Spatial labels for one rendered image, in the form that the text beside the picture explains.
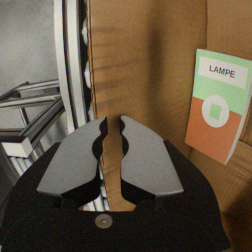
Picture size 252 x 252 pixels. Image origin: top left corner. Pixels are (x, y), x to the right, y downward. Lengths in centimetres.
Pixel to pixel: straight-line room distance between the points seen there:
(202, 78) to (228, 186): 17
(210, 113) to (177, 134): 5
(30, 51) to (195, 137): 113
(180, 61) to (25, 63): 115
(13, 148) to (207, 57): 40
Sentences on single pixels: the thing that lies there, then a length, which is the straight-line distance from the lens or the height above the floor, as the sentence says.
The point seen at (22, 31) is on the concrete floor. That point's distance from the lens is 125.
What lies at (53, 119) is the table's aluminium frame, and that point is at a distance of 48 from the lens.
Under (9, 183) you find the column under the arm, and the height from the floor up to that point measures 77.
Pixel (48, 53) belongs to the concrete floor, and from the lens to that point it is 112.
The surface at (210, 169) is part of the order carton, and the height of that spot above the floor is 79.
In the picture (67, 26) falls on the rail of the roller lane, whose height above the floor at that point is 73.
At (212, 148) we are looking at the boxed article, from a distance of 22.
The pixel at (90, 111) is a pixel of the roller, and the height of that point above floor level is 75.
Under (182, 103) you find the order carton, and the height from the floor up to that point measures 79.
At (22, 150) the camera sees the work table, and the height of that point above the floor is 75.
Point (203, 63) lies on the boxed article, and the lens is 19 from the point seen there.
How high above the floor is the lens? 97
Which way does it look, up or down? 60 degrees down
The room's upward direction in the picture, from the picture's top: 171 degrees counter-clockwise
